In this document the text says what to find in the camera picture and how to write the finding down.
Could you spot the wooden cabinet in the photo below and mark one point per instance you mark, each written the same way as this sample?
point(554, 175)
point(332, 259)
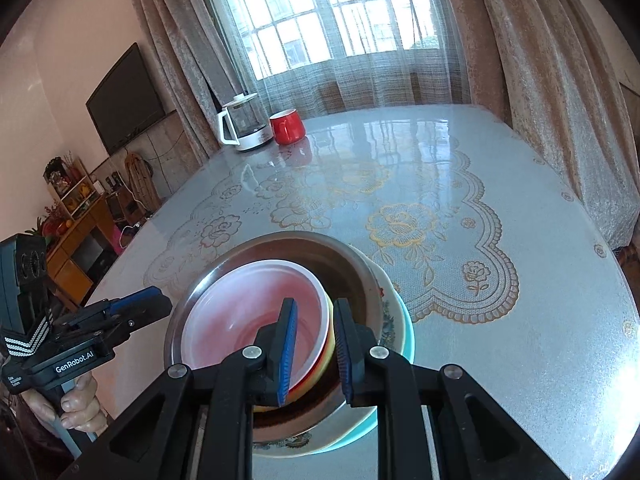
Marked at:
point(75, 240)

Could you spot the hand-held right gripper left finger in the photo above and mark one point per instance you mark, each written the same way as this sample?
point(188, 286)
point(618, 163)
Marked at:
point(286, 355)

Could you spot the yellow plastic bowl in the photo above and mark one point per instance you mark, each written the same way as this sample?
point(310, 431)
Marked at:
point(327, 345)

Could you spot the person's left hand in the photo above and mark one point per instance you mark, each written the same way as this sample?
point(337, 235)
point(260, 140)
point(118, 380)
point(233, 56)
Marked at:
point(80, 405)

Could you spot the black wall television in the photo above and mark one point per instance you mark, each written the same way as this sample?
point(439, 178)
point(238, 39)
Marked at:
point(125, 100)

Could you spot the lace patterned table mat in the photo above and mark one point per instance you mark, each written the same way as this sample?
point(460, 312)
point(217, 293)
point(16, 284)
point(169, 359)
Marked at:
point(400, 185)

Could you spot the pink plastic container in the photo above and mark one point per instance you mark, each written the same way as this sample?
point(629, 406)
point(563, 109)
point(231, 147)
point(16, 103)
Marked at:
point(117, 242)

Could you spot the barred window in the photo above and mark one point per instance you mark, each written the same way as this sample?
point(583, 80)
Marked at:
point(320, 10)

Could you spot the teal plastic plate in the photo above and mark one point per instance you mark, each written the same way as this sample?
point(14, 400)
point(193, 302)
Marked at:
point(410, 340)

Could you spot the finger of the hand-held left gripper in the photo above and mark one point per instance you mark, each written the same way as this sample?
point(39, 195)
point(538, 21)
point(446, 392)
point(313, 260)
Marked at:
point(150, 310)
point(135, 297)

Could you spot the red mug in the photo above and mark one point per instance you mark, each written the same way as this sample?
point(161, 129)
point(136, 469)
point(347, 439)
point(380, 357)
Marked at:
point(287, 127)

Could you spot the white sheer curtain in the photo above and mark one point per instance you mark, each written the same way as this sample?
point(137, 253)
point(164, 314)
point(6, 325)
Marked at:
point(375, 80)

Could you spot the wooden shelf with ornaments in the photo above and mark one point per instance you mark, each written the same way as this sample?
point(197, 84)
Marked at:
point(75, 185)

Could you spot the white electric glass kettle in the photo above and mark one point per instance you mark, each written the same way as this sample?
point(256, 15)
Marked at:
point(247, 125)

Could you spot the white dragon print plate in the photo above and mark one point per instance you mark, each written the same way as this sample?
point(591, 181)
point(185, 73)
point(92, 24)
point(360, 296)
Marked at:
point(390, 320)

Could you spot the stainless steel bowl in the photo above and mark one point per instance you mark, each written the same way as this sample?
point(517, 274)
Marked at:
point(345, 270)

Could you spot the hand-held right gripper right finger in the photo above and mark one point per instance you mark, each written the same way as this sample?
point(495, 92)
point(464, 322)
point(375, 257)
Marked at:
point(345, 355)

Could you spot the red plastic bowl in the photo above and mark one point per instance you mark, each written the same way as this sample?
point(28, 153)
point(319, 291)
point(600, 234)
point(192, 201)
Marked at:
point(235, 310)

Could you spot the beige velvet curtain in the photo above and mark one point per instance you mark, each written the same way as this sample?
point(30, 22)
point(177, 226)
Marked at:
point(175, 35)
point(550, 85)

